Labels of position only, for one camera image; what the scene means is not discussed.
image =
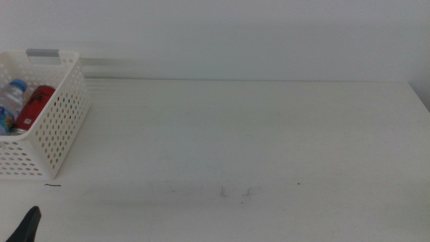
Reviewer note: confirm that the white perforated plastic basket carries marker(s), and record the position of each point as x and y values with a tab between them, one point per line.
50	168

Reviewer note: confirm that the clear water bottle blue cap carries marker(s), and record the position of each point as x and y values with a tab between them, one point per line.
11	97

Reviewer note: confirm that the red cola can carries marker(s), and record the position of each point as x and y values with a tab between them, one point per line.
33	107

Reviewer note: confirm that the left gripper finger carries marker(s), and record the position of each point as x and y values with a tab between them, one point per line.
27	227

